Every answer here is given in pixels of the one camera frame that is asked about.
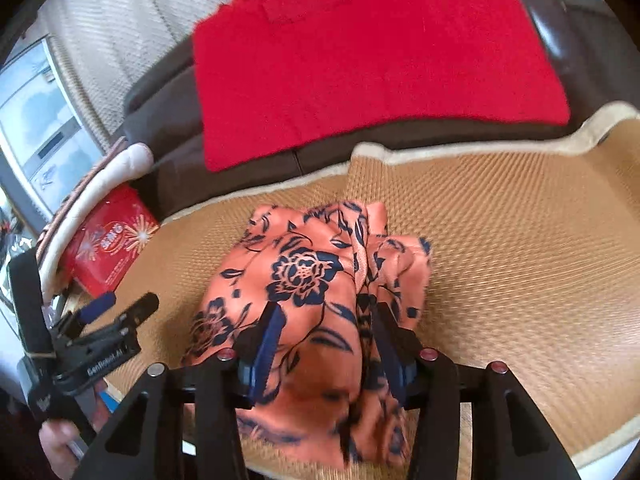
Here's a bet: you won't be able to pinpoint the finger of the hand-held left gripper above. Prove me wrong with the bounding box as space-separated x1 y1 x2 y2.
49 291 119 337
84 293 161 345

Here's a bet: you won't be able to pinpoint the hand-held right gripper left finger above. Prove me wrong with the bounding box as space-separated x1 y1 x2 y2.
75 302 288 480

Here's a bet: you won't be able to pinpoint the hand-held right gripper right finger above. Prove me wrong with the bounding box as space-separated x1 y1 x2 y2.
372 303 584 480

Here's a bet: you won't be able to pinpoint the orange floral garment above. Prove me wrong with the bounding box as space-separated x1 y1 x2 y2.
180 200 434 472

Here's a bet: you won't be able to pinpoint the person's left hand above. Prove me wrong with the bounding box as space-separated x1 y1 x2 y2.
39 417 90 479

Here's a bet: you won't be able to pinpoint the red printed box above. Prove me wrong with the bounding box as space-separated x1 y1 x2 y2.
64 184 162 299

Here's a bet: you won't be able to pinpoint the person's dark pants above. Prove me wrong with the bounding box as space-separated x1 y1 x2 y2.
0 400 56 480

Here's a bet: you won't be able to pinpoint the white striped-edge cushion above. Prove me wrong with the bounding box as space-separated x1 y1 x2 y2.
39 142 154 297

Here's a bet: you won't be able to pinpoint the dark brown sofa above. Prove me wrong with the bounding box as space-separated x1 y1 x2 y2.
122 0 640 222

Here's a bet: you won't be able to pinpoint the woven straw mat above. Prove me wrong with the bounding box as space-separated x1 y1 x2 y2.
102 102 640 472

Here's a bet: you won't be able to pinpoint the window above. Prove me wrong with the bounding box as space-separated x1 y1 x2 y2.
0 35 109 222

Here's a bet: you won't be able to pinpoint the white ribbed curtain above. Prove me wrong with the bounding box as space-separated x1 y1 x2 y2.
47 0 246 137

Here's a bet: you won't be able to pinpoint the red cloth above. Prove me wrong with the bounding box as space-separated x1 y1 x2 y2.
192 0 572 174

